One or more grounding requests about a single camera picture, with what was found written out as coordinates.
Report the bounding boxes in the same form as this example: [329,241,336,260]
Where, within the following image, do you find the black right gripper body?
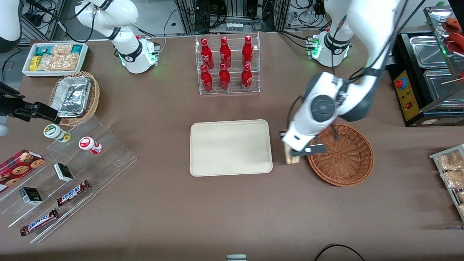
[0,83,28,117]

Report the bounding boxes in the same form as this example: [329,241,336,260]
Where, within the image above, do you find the triangle sandwich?
[284,143,300,165]

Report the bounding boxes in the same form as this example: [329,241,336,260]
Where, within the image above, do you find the light wicker basket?
[49,71,100,127]

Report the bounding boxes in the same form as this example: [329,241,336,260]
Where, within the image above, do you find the cream plastic tray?
[190,119,273,177]

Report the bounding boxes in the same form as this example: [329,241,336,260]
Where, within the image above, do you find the brown wicker basket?
[307,122,374,187]

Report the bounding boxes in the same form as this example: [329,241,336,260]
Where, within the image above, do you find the green cap yogurt bottle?
[43,124,71,143]

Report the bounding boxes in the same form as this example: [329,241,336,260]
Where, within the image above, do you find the stacked foil trays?
[51,76,91,118]

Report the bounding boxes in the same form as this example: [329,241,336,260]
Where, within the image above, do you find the large clear cracker bag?
[38,54,80,71]

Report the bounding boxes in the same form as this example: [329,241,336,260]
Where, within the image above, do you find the red cap yogurt bottle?
[79,136,103,154]

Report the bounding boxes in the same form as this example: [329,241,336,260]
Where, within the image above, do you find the red cookie box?
[0,149,45,192]

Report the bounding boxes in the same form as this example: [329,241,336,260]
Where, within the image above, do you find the small black box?
[19,187,43,206]
[54,163,74,182]

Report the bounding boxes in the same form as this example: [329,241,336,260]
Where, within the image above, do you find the clear bag of crackers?
[51,44,73,56]

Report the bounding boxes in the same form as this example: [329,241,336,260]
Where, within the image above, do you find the clear acrylic bottle rack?
[195,33,261,95]

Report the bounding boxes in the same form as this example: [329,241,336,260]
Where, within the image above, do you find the red cola bottle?
[200,38,214,69]
[242,35,254,66]
[241,63,253,89]
[200,65,213,92]
[219,63,231,90]
[220,37,232,69]

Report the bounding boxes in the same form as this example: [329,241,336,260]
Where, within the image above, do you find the white snack box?
[22,42,89,78]

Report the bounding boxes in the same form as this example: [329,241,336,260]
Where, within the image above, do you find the clear acrylic step display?
[0,114,137,244]

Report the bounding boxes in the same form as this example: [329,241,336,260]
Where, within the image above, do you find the snickers bar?
[20,209,59,237]
[57,180,91,207]

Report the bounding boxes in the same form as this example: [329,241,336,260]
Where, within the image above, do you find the black food warmer machine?
[387,5,464,127]

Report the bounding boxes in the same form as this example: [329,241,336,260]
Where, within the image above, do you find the steel warmer pan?
[409,35,451,69]
[423,69,464,109]

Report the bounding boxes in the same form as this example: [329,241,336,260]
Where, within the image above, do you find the red sausage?
[449,33,464,51]
[446,17,463,32]

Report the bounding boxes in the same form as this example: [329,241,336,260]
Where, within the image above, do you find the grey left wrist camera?
[290,144,328,157]

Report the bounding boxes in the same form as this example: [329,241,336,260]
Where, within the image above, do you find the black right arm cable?
[25,0,95,43]

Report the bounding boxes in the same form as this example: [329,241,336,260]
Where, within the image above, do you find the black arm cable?
[25,0,95,43]
[288,0,428,145]

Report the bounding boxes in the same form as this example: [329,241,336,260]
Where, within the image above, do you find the black floor cable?
[314,244,366,261]

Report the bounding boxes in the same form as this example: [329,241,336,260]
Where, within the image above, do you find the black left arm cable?
[288,0,428,145]

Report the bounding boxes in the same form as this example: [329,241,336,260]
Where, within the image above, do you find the aluminium frame rack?
[174,0,290,35]

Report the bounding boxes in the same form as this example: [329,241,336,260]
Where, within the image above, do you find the grey wire rack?
[429,144,464,221]

